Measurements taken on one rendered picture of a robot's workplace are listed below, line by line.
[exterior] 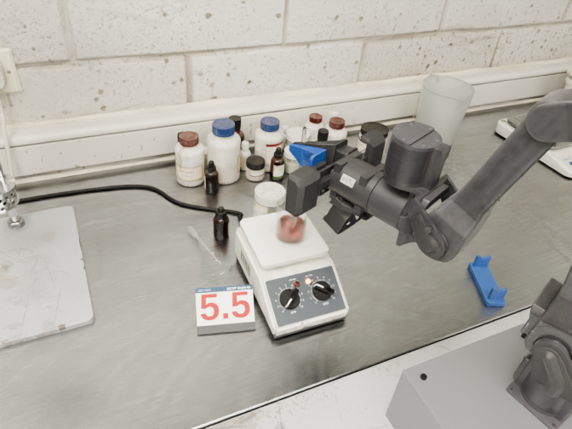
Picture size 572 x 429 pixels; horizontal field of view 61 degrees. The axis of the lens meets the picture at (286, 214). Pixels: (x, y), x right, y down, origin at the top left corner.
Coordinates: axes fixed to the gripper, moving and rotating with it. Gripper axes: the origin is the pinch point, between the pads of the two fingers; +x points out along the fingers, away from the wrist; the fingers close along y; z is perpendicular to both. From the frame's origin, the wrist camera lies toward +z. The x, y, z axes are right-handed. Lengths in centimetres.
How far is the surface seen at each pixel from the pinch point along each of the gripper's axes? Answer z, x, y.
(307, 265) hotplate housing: 18.8, -3.1, -0.9
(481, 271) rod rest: 24.8, -22.1, 26.9
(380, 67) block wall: 11, 27, 61
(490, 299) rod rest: 24.7, -26.5, 21.4
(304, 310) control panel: 22.1, -7.3, -6.0
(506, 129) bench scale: 23, -3, 81
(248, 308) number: 24.0, 0.0, -11.0
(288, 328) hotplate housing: 23.6, -7.4, -9.5
